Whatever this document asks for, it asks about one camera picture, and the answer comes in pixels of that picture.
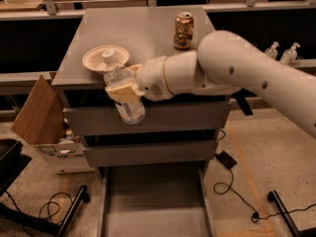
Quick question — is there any grey middle drawer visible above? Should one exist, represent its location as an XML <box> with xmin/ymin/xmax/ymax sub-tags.
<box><xmin>83</xmin><ymin>140</ymin><xmax>217</xmax><ymax>167</ymax></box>

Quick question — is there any black bin left edge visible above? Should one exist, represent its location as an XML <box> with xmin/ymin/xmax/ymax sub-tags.
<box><xmin>0</xmin><ymin>139</ymin><xmax>32</xmax><ymax>197</ymax></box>

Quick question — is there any left clear sanitizer pump bottle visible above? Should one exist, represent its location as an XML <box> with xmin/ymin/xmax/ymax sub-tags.
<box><xmin>265</xmin><ymin>41</ymin><xmax>278</xmax><ymax>59</ymax></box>

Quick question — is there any grey top drawer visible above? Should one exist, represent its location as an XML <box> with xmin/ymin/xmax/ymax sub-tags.
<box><xmin>63</xmin><ymin>101</ymin><xmax>230</xmax><ymax>135</ymax></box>

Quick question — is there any open cardboard box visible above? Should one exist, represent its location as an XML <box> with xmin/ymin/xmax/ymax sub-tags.
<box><xmin>11</xmin><ymin>75</ymin><xmax>93</xmax><ymax>174</ymax></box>

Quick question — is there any black stand leg right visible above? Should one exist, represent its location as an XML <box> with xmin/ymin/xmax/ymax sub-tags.
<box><xmin>267</xmin><ymin>191</ymin><xmax>316</xmax><ymax>237</ymax></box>

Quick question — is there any right clear sanitizer pump bottle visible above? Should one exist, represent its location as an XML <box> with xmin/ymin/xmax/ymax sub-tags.
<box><xmin>279</xmin><ymin>42</ymin><xmax>300</xmax><ymax>65</ymax></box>

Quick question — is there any black cable right floor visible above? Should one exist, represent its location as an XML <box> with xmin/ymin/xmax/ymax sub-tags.
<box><xmin>212</xmin><ymin>168</ymin><xmax>316</xmax><ymax>224</ymax></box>

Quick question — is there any clear sanitizer pump bottle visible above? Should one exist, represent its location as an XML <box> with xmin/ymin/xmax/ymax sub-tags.
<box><xmin>279</xmin><ymin>42</ymin><xmax>300</xmax><ymax>65</ymax></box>
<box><xmin>265</xmin><ymin>41</ymin><xmax>278</xmax><ymax>59</ymax></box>

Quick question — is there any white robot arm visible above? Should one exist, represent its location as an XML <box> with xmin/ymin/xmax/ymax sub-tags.
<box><xmin>106</xmin><ymin>31</ymin><xmax>316</xmax><ymax>137</ymax></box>

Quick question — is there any black power adapter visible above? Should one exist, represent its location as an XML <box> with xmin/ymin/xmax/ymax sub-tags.
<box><xmin>215</xmin><ymin>151</ymin><xmax>237</xmax><ymax>170</ymax></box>

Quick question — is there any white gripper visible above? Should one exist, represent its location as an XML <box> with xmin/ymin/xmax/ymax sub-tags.
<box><xmin>105</xmin><ymin>56</ymin><xmax>173</xmax><ymax>102</ymax></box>

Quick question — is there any grey open bottom drawer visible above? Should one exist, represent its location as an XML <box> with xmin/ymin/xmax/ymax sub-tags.
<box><xmin>97</xmin><ymin>162</ymin><xmax>215</xmax><ymax>237</ymax></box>

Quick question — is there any crushed golden soda can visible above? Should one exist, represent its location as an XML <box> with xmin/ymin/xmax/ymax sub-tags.
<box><xmin>174</xmin><ymin>12</ymin><xmax>194</xmax><ymax>49</ymax></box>

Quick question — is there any black stand leg left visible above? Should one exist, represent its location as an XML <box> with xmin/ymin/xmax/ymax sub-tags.
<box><xmin>0</xmin><ymin>185</ymin><xmax>90</xmax><ymax>237</ymax></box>

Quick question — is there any black stand leg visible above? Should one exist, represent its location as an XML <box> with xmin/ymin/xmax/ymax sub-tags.
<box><xmin>0</xmin><ymin>185</ymin><xmax>90</xmax><ymax>237</ymax></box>
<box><xmin>267</xmin><ymin>191</ymin><xmax>316</xmax><ymax>237</ymax></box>

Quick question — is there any clear plastic bottle white cap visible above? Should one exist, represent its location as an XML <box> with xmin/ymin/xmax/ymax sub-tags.
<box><xmin>101</xmin><ymin>48</ymin><xmax>146</xmax><ymax>125</ymax></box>

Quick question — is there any grey drawer cabinet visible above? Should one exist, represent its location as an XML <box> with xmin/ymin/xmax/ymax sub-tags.
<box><xmin>51</xmin><ymin>5</ymin><xmax>242</xmax><ymax>176</ymax></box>

